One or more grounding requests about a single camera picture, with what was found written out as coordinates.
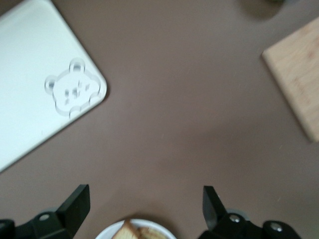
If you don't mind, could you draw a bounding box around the wooden cutting board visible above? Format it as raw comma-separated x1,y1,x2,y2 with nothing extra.
261,16,319,143

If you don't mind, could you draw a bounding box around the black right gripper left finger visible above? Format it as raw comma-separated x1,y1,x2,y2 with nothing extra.
0,184,91,239

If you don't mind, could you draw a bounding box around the cream bear print tray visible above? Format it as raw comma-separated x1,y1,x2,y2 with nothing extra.
0,0,110,174

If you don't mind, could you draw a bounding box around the bread slice under egg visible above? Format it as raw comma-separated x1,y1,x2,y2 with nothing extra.
137,225,162,239

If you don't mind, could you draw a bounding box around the white round plate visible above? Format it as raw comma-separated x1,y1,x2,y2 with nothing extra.
94,218,176,239

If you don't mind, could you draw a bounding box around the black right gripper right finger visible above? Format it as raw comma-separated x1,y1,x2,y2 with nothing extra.
198,185,302,239

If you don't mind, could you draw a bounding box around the brown bread slice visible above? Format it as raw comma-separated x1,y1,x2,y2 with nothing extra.
113,219,141,239

